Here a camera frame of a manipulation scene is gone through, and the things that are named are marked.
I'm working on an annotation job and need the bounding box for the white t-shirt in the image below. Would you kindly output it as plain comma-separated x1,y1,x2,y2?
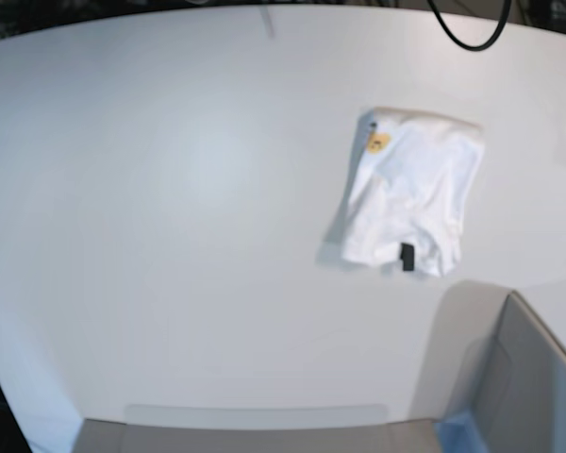
324,107,485,277

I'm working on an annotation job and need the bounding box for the grey cardboard box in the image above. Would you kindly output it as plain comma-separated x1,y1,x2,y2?
409,281,566,452

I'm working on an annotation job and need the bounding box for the black cable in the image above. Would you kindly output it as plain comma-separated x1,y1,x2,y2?
426,0,513,53

